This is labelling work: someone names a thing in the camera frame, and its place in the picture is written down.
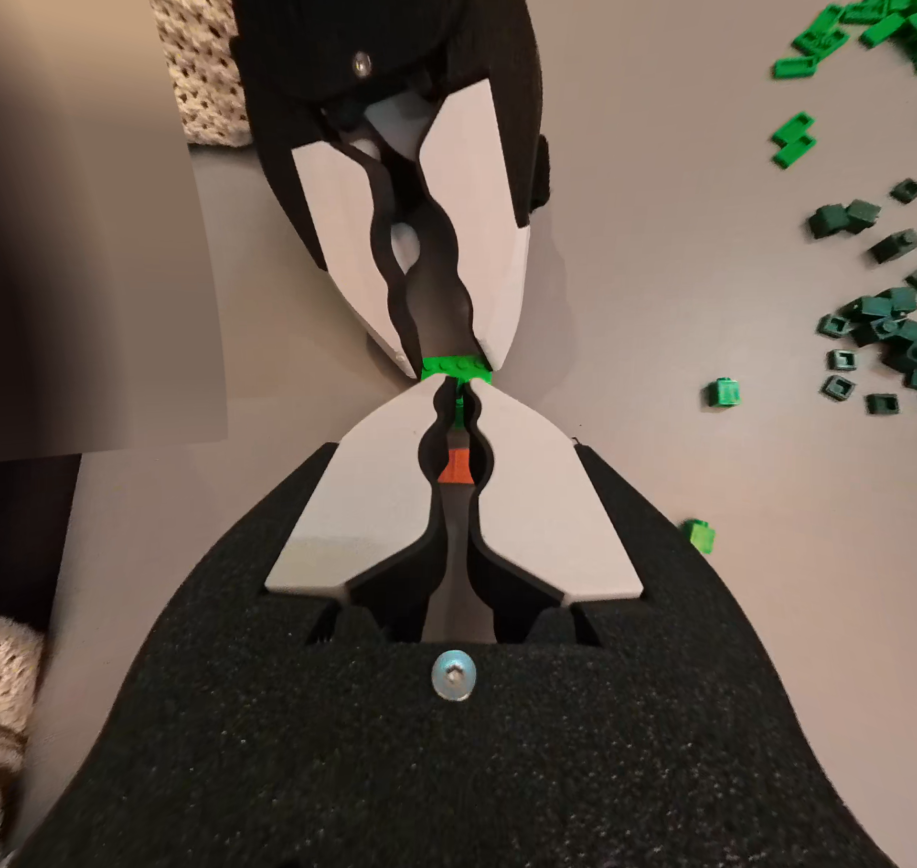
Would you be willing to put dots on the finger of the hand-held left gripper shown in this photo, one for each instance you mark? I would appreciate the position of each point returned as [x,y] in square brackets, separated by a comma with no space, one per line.
[340,223]
[480,187]

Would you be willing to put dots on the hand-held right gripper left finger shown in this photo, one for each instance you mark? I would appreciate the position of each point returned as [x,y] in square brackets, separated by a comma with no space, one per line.
[358,510]

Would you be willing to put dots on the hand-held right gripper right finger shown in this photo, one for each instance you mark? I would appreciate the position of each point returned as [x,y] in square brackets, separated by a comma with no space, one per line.
[551,517]

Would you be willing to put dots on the bright green lego plate assembly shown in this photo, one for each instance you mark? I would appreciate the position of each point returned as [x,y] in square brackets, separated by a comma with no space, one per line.
[451,368]

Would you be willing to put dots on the orange lego brick separator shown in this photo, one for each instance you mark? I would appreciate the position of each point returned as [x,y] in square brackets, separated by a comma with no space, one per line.
[455,468]

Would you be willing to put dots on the small bright green lego brick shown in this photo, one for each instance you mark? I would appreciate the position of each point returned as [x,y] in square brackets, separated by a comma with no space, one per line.
[723,393]
[699,536]

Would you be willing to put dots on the pile of bright green tiles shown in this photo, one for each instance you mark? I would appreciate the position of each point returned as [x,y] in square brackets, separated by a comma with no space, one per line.
[824,37]

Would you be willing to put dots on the pile of dark green bricks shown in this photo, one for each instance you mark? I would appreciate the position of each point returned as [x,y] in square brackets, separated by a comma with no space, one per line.
[877,308]

